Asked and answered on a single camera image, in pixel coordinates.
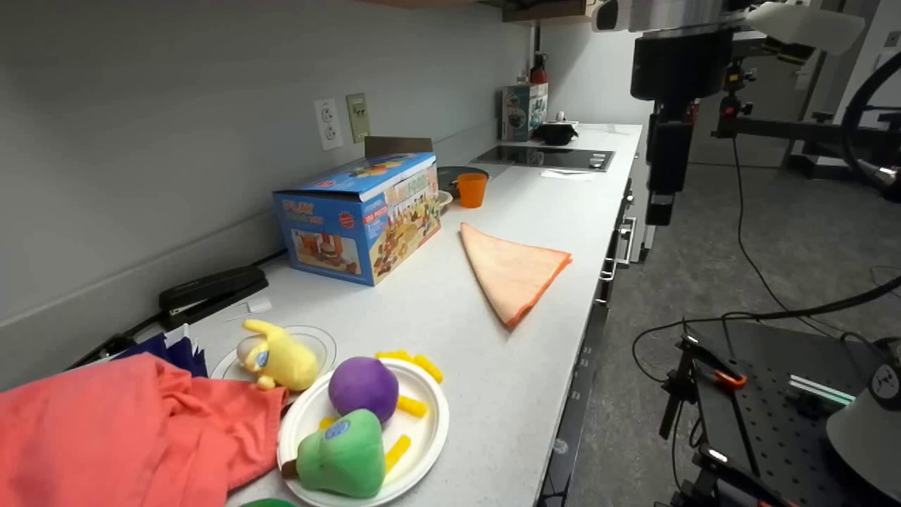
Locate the orange cloth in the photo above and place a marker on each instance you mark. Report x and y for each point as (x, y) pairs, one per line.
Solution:
(511, 274)

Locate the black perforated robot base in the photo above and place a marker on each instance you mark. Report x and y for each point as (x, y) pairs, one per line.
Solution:
(776, 432)

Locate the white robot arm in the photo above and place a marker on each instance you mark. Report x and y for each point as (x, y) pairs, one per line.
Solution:
(675, 68)

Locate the dark blue cloth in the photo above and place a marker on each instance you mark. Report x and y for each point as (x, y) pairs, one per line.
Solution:
(172, 347)

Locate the red fabric cloth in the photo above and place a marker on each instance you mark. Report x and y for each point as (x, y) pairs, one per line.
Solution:
(133, 435)

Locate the orange cup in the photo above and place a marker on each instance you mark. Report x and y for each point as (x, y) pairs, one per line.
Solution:
(470, 191)

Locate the blue toy food box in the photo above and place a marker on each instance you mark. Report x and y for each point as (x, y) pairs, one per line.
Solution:
(361, 222)

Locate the yellow plush fry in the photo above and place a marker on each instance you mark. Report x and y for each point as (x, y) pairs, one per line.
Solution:
(414, 360)

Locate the black induction cooktop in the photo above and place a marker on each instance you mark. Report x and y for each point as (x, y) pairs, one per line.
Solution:
(546, 156)

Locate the purple plush ball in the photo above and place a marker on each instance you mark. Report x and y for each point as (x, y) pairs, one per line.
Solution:
(363, 384)

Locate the clear plastic plate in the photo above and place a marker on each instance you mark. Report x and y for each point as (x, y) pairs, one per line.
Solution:
(323, 346)

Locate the black pot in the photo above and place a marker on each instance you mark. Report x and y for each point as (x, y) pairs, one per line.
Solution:
(556, 133)

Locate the white paper plate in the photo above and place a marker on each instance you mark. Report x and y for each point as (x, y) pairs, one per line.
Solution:
(413, 440)

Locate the yellow plush toy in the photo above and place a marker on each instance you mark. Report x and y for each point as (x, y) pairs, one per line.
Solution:
(276, 360)

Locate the green plush pear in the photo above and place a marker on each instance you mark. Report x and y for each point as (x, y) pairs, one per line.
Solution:
(344, 461)

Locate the black stapler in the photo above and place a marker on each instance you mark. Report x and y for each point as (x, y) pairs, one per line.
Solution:
(202, 297)

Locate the metal drawer handle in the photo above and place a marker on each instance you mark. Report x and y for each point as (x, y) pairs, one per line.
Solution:
(615, 261)

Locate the beige wall switch plate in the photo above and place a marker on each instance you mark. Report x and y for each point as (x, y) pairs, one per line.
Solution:
(359, 118)

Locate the white wall outlet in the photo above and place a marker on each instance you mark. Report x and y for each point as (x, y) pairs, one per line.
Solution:
(327, 122)

